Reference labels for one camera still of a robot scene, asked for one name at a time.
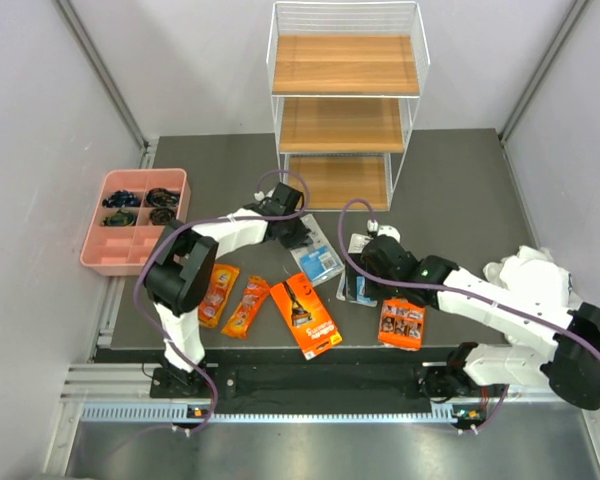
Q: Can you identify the orange razor pouch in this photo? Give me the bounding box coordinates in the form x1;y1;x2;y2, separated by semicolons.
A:
198;263;240;328
221;276;270;339

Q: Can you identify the dark coiled item lower tray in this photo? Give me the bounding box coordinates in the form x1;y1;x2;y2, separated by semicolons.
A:
149;207;176;226

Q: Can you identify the blue razor blister pack two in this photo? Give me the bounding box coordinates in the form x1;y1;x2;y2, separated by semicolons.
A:
336;233;377;307

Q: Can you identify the white crumpled cloth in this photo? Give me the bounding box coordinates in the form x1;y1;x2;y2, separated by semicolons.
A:
483;245;583;309

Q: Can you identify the dark coiled item upper tray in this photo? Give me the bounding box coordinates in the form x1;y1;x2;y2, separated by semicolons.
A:
145;187;181;208

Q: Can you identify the purple cable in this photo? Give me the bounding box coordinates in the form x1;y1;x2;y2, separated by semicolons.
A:
337;198;600;434
133;169;311;437

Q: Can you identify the pink divided plastic tray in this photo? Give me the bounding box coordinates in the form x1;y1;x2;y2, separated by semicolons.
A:
80;168;191;276

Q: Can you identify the dark coiled item tray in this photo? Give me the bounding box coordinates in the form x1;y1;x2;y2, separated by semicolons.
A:
149;207;176;226
145;187;181;208

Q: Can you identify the blue black item in tray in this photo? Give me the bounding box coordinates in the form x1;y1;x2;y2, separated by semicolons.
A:
101;190;141;208

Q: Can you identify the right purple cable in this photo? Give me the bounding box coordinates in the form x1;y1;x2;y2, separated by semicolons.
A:
337;198;600;434

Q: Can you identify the white wire wooden shelf rack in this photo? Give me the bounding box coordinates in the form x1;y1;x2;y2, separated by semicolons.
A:
266;1;431;211

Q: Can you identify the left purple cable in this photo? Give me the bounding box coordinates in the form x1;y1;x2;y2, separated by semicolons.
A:
133;169;311;437

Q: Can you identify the orange Gillette razor box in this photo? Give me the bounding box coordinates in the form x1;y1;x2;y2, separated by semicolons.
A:
270;273;342;360

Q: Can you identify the green black item in tray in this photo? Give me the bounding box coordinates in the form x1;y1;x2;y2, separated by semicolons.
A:
100;210;137;227

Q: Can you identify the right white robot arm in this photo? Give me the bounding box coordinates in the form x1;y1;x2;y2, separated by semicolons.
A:
343;233;600;410

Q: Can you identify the orange cartridge box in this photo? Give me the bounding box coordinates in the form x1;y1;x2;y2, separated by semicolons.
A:
378;298;426;351

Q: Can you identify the blue razor blister pack one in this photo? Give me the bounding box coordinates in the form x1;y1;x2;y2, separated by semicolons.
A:
290;214;344;286

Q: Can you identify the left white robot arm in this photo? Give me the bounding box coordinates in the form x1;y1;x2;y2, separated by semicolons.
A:
133;183;309;397

